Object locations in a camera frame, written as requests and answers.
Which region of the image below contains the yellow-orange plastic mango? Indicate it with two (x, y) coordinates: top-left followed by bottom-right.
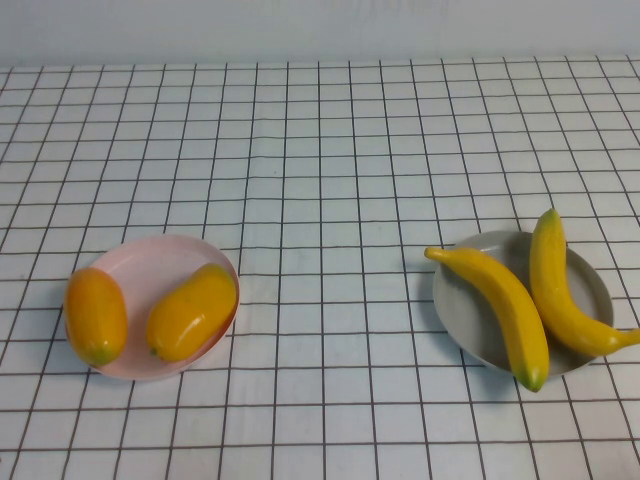
(146, 263), (238, 364)

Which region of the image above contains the yellow plastic banana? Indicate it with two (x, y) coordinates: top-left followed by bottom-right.
(528, 208), (640, 357)
(424, 246), (551, 393)

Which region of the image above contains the deep orange plastic mango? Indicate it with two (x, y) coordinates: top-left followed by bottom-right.
(64, 267), (129, 368)

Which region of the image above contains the grey round plate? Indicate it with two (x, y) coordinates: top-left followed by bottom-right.
(432, 229), (615, 376)

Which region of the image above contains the pink round plate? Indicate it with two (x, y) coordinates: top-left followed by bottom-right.
(64, 235), (242, 382)

